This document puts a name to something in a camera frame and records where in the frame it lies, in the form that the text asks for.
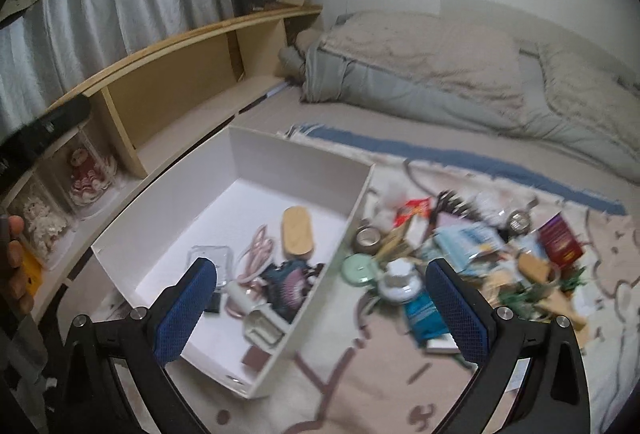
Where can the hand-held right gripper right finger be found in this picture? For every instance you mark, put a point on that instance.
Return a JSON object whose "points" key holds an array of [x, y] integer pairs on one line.
{"points": [[457, 314]]}

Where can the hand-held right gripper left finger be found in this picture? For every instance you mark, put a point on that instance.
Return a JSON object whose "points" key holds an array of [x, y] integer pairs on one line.
{"points": [[185, 309]]}

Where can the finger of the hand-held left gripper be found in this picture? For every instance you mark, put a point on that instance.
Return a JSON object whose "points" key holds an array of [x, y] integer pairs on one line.
{"points": [[57, 122]]}

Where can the small black box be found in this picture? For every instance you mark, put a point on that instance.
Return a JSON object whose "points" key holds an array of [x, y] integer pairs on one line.
{"points": [[212, 303]]}

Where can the pink small device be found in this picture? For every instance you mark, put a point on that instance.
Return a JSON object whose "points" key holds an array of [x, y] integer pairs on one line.
{"points": [[240, 301]]}

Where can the clear plastic nail box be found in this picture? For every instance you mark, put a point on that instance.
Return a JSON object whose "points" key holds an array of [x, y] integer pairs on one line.
{"points": [[220, 259]]}

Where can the white small case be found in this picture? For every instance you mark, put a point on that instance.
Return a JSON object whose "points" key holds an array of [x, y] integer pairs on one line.
{"points": [[264, 326]]}

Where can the brown small card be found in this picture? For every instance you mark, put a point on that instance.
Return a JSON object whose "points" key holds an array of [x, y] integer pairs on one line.
{"points": [[255, 358]]}

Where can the dark teal hair accessory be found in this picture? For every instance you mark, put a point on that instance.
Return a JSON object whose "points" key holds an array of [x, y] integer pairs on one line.
{"points": [[287, 286]]}

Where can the white cardboard box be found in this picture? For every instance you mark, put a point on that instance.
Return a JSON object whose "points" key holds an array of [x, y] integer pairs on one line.
{"points": [[320, 314]]}

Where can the wooden oval board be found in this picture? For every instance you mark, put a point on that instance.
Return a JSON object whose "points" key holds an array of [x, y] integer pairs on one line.
{"points": [[297, 231]]}

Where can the person's left hand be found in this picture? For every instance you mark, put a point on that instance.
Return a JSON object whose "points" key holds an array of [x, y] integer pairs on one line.
{"points": [[12, 259]]}

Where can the teal packet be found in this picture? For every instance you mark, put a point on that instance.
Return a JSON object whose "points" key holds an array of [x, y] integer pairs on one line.
{"points": [[422, 319]]}

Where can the green toy soldiers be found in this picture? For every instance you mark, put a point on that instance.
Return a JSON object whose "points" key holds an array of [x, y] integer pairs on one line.
{"points": [[520, 301]]}

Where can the doll in red dress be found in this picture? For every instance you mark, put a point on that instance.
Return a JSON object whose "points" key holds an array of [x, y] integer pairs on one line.
{"points": [[90, 176]]}

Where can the white jar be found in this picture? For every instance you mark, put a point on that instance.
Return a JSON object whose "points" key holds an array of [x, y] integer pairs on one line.
{"points": [[400, 281]]}

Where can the white doll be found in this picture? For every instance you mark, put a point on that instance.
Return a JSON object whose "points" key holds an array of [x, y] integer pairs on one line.
{"points": [[45, 226]]}

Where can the blue white packets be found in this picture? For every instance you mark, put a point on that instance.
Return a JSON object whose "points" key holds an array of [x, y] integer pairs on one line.
{"points": [[467, 241]]}

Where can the clear doll case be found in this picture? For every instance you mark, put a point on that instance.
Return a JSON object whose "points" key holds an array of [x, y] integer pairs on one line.
{"points": [[117, 186]]}

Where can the wooden block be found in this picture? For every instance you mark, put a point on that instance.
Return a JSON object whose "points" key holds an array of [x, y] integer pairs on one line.
{"points": [[534, 266]]}

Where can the green round container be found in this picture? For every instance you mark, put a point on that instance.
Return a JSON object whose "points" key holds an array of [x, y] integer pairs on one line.
{"points": [[360, 270]]}

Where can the black hair claw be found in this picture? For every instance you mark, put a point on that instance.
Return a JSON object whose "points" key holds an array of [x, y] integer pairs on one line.
{"points": [[452, 205]]}

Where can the red snack packet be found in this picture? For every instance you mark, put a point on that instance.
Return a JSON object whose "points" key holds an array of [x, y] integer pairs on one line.
{"points": [[412, 210]]}

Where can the round metal tin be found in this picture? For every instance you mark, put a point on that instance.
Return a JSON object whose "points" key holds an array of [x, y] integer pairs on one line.
{"points": [[368, 239]]}

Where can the printed blanket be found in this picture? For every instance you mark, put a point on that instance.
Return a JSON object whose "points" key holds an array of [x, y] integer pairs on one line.
{"points": [[360, 384]]}

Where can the wooden shelf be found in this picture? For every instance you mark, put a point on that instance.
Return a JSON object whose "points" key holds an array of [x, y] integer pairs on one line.
{"points": [[175, 84]]}

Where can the grey curtain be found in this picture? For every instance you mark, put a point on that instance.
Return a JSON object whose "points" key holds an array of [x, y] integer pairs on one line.
{"points": [[125, 14]]}

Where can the red booklet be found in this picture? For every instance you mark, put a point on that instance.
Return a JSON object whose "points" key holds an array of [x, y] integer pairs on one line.
{"points": [[560, 239]]}

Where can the grey duvet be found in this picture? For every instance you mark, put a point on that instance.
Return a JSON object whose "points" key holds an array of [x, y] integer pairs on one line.
{"points": [[425, 94]]}

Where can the beige quilted pillow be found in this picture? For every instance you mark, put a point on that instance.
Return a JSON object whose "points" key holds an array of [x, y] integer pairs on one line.
{"points": [[590, 89], [425, 49]]}

